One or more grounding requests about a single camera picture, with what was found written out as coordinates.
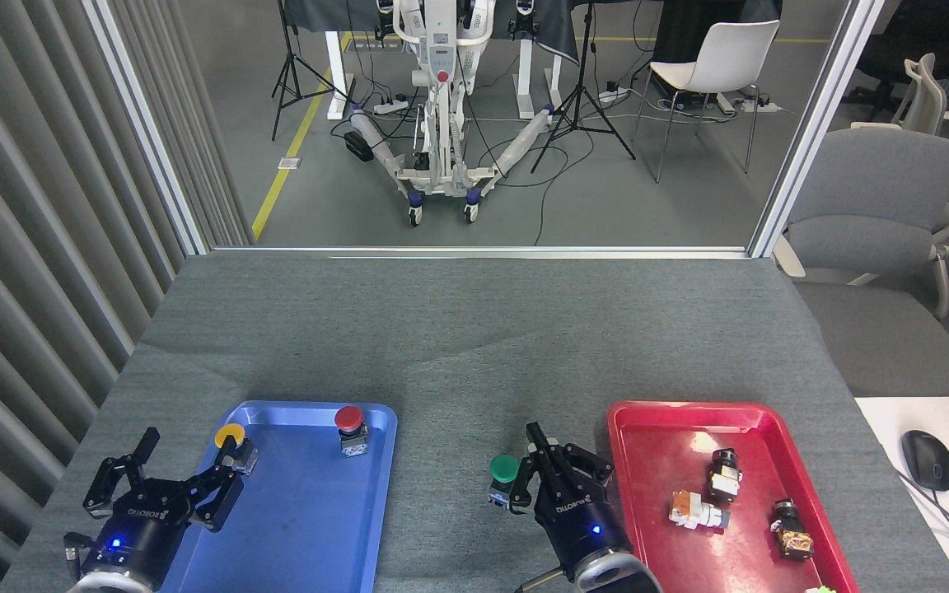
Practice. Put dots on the yellow push button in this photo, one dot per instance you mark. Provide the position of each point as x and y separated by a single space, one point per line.
226 430

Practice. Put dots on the silver frame post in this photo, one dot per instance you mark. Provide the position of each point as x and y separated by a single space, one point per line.
812 123
145 123

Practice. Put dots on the grey office chair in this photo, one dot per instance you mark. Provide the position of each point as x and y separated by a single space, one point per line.
878 181

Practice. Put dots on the grey table cloth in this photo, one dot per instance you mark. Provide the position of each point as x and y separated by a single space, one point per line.
474 346

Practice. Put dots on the black power adapter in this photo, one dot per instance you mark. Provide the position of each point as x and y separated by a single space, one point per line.
358 147

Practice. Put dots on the white orange switch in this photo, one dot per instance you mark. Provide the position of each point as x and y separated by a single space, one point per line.
697 511

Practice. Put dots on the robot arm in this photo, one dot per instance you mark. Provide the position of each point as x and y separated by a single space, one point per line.
619 576
112 585

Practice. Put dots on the white plastic chair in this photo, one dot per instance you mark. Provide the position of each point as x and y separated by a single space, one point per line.
726 58

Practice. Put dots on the red plastic tray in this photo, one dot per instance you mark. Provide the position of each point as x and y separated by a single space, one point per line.
656 436

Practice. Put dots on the black knob switch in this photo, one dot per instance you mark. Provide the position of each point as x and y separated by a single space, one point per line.
725 478

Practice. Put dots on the black tripod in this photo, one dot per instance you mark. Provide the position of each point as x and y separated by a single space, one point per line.
287 74
580 99

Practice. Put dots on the white power strip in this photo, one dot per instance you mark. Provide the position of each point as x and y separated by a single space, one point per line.
759 105
613 95
390 105

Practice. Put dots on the silver frame rail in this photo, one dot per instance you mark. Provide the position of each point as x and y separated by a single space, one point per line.
474 251

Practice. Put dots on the desk with black cloth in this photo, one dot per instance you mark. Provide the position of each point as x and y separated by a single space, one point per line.
549 25

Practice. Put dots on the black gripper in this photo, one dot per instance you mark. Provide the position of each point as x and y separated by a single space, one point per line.
582 527
141 543

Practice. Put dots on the red push button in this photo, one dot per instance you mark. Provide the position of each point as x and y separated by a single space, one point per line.
349 420

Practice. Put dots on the black computer mouse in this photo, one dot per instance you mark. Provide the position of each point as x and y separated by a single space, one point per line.
927 459

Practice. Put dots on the blue plastic tray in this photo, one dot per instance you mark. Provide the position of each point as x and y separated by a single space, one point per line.
301 511

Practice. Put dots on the white wheeled stand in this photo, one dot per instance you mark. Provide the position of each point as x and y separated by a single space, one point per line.
440 49

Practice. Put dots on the black switch orange base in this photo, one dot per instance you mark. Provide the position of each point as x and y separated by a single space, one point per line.
792 531

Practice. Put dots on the white side desk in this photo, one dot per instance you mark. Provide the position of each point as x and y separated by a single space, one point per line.
886 420

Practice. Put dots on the white office chair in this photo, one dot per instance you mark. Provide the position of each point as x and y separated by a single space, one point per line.
926 95

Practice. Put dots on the green push button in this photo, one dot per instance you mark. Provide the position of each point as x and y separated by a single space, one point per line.
505 468

